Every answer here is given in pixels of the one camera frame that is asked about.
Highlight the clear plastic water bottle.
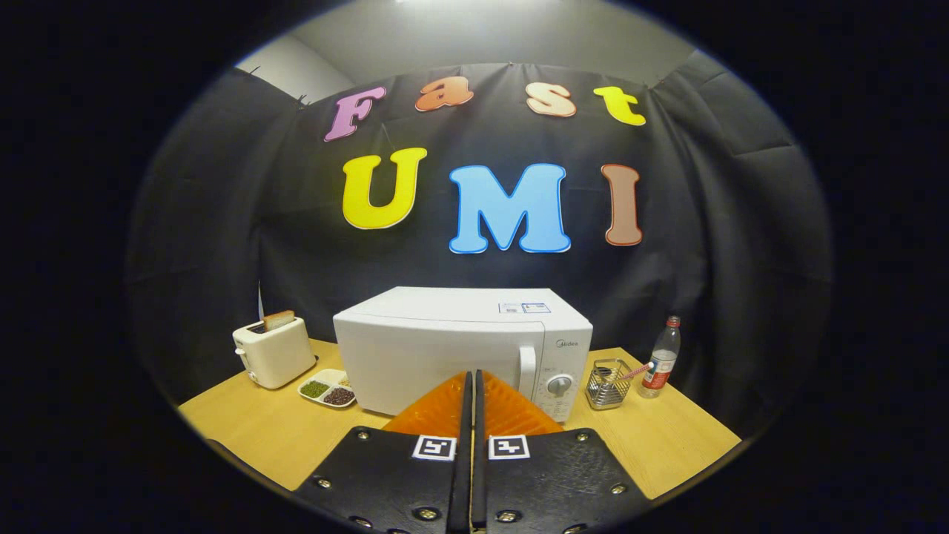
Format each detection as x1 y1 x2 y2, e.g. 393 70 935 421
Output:
639 315 681 399

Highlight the white divided bean tray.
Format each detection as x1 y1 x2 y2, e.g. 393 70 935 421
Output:
297 368 358 409

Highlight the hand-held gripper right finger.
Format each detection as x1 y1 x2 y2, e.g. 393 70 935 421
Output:
474 369 653 534

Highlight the metal wire basket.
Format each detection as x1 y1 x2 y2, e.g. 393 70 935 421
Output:
586 358 633 411

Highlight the white toaster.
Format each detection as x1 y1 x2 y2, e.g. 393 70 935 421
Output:
232 317 318 390

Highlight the white microwave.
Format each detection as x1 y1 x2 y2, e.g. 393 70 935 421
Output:
333 286 594 423

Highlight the black backdrop cloth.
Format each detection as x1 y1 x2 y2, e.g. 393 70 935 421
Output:
126 50 835 438

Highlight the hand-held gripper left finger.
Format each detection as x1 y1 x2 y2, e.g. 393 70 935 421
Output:
293 369 474 534

